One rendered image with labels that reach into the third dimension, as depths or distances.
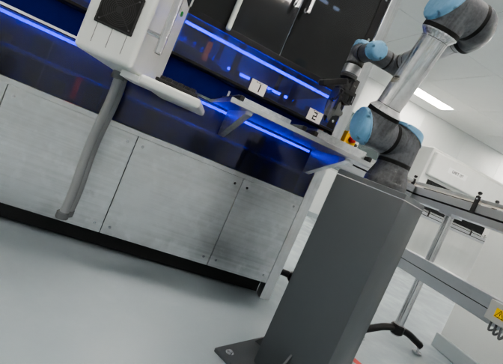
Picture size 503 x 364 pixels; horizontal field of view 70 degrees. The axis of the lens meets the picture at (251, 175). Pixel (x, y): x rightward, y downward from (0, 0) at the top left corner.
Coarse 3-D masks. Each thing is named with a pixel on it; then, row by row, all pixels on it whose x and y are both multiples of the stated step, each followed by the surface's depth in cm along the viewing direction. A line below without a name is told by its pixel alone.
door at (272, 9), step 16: (208, 0) 165; (224, 0) 167; (256, 0) 171; (272, 0) 173; (288, 0) 175; (224, 16) 169; (240, 16) 171; (256, 16) 173; (272, 16) 175; (288, 16) 177; (240, 32) 172; (256, 32) 174; (272, 32) 176; (288, 32) 178; (272, 48) 178
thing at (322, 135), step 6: (318, 132) 150; (324, 138) 152; (330, 138) 152; (336, 138) 153; (336, 144) 154; (342, 144) 154; (348, 144) 155; (348, 150) 156; (354, 150) 156; (360, 150) 157; (360, 156) 158
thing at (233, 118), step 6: (228, 114) 171; (234, 114) 159; (240, 114) 150; (246, 114) 144; (228, 120) 166; (234, 120) 155; (240, 120) 151; (222, 126) 173; (228, 126) 161; (234, 126) 159; (222, 132) 170; (228, 132) 168
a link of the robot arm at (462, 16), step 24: (432, 0) 110; (456, 0) 102; (480, 0) 105; (432, 24) 108; (456, 24) 105; (480, 24) 106; (432, 48) 110; (408, 72) 113; (384, 96) 118; (408, 96) 116; (360, 120) 121; (384, 120) 117; (360, 144) 125; (384, 144) 122
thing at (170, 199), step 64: (0, 128) 151; (64, 128) 158; (128, 128) 165; (0, 192) 155; (64, 192) 162; (128, 192) 170; (192, 192) 179; (256, 192) 188; (192, 256) 184; (256, 256) 194
